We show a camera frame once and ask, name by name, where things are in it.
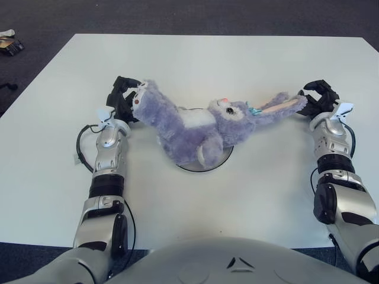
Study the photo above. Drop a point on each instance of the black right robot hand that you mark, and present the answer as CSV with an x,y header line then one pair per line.
x,y
325,100

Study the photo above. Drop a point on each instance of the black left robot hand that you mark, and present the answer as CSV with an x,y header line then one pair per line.
x,y
118,102

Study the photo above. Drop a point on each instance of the purple plush bunny doll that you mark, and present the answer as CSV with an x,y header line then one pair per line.
x,y
189,133

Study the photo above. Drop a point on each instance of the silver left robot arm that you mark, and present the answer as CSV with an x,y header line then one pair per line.
x,y
109,154

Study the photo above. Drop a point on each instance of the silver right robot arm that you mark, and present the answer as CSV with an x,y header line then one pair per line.
x,y
331,139

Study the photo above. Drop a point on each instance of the white plate with black rim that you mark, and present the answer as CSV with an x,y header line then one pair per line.
x,y
226,154

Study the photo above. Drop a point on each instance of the white right wrist sensor box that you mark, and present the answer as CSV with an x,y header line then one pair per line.
x,y
343,109

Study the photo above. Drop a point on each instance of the black chair base foot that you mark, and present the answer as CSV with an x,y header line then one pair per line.
x,y
8,87

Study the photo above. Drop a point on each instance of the black and yellow box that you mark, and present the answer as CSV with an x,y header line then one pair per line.
x,y
11,45

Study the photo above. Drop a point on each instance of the grey robot torso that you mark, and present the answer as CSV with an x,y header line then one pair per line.
x,y
192,260

